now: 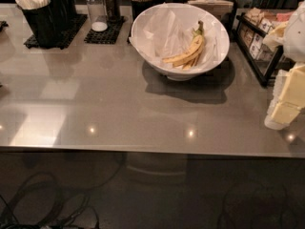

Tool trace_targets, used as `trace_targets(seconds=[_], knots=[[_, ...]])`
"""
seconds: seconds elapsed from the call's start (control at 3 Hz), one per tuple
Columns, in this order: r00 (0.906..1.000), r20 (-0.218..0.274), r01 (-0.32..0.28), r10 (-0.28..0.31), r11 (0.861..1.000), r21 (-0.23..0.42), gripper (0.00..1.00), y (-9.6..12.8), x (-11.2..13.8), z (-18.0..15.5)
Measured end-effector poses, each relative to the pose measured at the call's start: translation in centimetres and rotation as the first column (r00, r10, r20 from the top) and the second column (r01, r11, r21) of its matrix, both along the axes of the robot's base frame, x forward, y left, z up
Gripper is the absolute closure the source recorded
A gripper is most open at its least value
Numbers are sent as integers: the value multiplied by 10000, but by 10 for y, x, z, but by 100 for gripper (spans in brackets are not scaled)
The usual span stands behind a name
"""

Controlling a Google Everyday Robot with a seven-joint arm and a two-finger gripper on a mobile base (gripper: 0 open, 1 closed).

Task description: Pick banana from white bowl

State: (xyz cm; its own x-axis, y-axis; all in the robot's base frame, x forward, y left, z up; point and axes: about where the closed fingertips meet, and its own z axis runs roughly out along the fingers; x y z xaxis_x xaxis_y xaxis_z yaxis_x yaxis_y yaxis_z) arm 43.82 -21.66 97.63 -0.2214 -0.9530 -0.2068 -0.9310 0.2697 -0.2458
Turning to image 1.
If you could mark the white ceramic bowl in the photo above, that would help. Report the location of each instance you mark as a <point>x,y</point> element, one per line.
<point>178,72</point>

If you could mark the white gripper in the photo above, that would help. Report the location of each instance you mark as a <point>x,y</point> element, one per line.
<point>295,38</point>

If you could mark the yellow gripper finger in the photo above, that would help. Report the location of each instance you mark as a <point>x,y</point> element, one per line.
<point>280,115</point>

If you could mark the clear salt shaker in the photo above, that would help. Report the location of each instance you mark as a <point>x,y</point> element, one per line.
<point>97,15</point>

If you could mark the small black rubber mat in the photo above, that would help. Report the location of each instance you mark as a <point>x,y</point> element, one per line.
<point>107,37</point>

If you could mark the dark pepper shaker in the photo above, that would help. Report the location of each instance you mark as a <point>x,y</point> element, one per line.
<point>112,10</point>

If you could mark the yellow banana bunch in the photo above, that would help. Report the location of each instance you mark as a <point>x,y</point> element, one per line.
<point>194,50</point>

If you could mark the white paper bowl liner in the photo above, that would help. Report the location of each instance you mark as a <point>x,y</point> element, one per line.
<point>165,32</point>

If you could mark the black condiment packet rack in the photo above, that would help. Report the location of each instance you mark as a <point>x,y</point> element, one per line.
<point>251,28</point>

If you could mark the front black cutlery holder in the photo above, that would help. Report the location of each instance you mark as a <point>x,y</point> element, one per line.
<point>39,17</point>

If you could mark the large black rubber mat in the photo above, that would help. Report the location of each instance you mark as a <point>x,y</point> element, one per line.
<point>65,37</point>

